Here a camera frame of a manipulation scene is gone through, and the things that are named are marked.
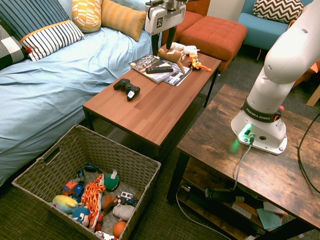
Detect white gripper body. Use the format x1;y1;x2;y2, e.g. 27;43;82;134
144;0;187;36

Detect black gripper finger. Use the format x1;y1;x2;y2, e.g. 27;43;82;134
166;25;178;50
151;31;162;57

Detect black gamepad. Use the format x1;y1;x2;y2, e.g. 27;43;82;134
113;78;141;102

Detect grey wicker basket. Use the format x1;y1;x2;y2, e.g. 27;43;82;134
11;123;162;240

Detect brown kangaroo plush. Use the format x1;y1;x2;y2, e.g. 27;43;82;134
157;47;187;75

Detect white unicorn plush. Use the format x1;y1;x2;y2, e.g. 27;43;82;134
169;42;201;61

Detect magazine with landscape cover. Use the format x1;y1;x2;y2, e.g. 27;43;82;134
127;53;181;84

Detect black TV remote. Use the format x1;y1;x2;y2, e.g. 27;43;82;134
145;65;174;75

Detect orange upholstered seat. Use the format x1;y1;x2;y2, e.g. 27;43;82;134
161;0;211;47

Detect orange toy excavator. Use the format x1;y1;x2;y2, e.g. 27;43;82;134
187;54;213;73

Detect business magazine with white lettering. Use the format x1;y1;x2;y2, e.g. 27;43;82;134
163;65;193;87

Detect orange tufted ottoman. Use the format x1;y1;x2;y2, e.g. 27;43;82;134
179;15;249;72

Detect mustard textured pillow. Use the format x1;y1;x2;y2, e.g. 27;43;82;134
100;0;148;43

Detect reddish wood coffee table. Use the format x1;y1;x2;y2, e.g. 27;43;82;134
82;44;222;163

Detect yellow white patterned pillow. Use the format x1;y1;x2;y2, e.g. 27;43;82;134
71;0;104;34

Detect blue armchair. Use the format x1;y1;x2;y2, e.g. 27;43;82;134
237;0;315;64

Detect sofa with light blue cover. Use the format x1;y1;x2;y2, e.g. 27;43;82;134
0;0;164;187

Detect white navy striped pillow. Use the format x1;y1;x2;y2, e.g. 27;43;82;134
19;19;86;62

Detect black white chevron pillow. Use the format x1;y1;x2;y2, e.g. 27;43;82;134
252;0;305;25

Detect rustic brown wood table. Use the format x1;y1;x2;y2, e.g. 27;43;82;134
166;83;320;240

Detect dark blue striped pillow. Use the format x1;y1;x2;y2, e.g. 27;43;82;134
0;0;72;42

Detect blue headphones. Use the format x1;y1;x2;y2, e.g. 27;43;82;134
77;164;104;180

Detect orange chair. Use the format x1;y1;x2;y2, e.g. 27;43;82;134
292;59;320;88

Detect green round plush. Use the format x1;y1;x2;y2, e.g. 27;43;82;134
104;169;121;192

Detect black white checked pillow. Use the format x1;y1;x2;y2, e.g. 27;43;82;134
0;23;33;71

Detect white toy van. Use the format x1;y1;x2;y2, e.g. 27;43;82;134
117;190;139;205

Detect light wooden furniture leg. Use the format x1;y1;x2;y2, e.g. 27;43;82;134
305;83;320;108

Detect black device on shelf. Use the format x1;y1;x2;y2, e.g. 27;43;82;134
204;185;239;204

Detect brown monkey plush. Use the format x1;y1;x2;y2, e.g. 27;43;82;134
100;193;119;216

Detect orange toy truck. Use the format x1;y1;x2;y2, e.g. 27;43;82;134
62;178;81;197

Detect orange flame pattern plush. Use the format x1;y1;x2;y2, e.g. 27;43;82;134
80;172;107;230

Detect blue toy car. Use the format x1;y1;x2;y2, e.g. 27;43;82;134
71;184;86;204

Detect grey plush toy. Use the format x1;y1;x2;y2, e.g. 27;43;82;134
112;202;136;222

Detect yellow plush toy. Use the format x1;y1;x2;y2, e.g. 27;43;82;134
51;194;80;214

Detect white paper sheet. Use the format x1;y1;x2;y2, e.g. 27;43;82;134
230;201;253;219
262;200;286;216

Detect blue superhero plush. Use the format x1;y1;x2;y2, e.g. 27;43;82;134
72;205;92;227

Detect orange ball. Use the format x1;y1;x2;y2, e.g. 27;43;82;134
112;220;128;239

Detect red white toy vehicle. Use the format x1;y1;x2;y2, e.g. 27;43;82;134
94;230;119;240

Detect teal notebook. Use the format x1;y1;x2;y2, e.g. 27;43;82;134
256;207;284;231

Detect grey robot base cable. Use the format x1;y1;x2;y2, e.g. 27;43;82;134
229;133;256;191

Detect white cable under table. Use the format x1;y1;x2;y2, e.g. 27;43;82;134
175;184;234;240

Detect black cable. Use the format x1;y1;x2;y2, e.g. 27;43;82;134
297;112;320;196

